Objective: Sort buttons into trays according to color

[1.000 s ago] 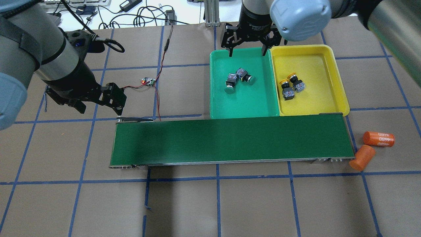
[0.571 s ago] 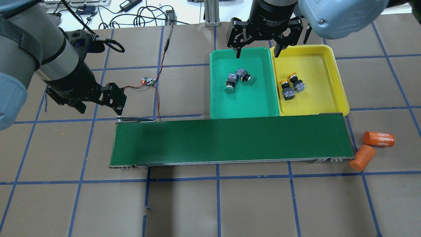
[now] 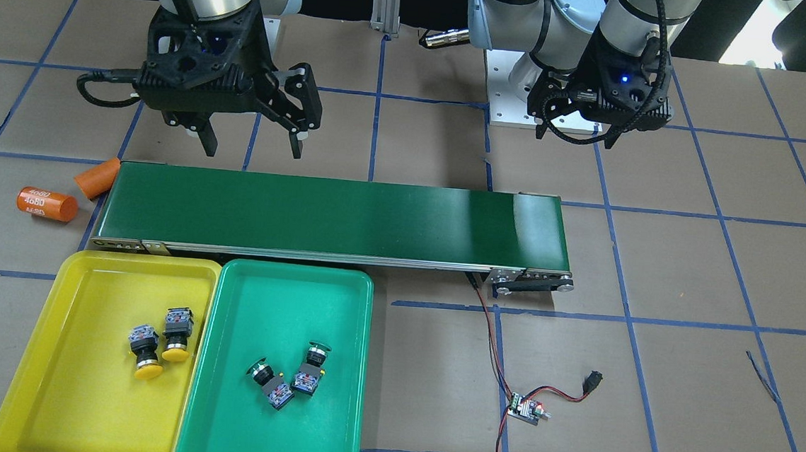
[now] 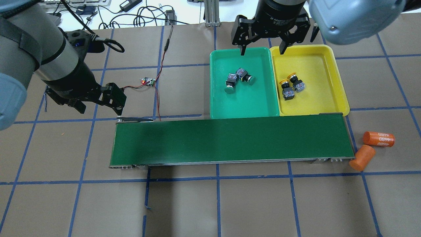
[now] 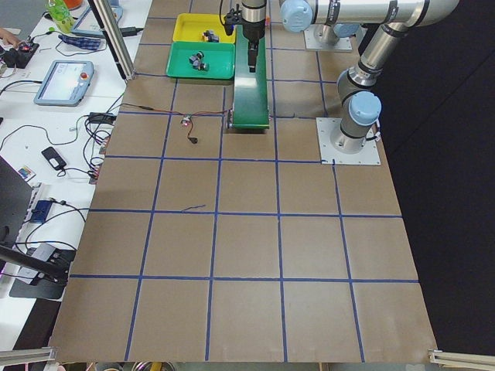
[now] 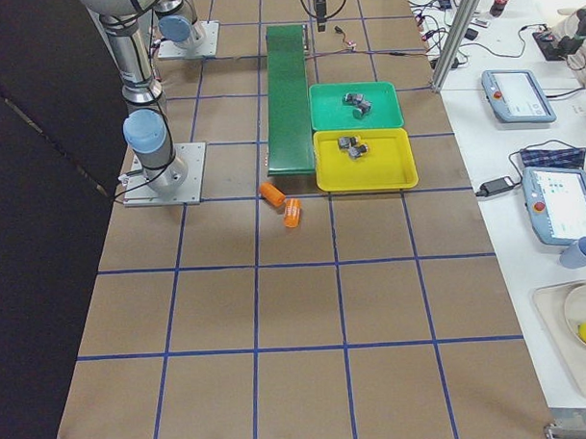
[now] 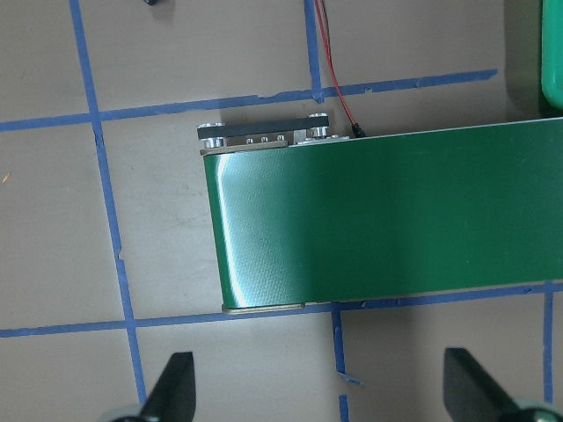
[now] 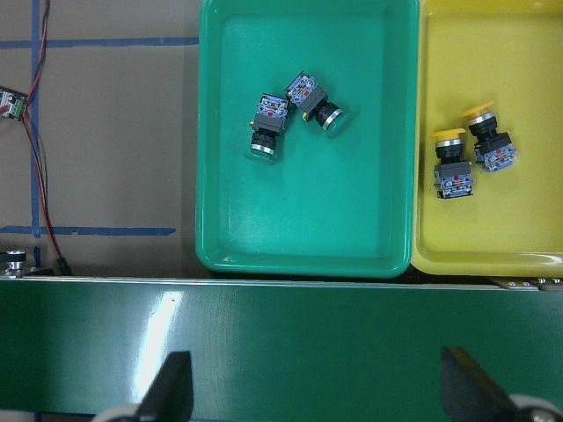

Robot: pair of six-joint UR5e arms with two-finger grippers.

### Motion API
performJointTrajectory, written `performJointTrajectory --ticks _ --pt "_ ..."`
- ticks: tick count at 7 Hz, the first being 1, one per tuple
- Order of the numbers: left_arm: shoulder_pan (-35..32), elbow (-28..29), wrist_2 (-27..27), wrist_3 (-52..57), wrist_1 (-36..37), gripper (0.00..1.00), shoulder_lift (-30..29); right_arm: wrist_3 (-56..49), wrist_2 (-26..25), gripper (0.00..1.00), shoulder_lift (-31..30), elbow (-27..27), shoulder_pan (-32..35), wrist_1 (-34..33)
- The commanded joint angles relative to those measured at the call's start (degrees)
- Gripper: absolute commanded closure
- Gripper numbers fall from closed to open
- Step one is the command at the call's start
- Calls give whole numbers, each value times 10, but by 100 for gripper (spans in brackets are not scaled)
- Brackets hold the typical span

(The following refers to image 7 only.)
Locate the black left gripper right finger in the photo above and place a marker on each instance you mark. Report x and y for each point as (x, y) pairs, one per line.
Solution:
(470, 393)

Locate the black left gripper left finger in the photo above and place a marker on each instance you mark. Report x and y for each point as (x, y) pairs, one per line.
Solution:
(173, 397)

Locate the green conveyor belt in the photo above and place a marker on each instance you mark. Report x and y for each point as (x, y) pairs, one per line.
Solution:
(396, 215)

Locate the green plastic tray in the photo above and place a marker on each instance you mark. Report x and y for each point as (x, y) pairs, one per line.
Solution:
(551, 52)

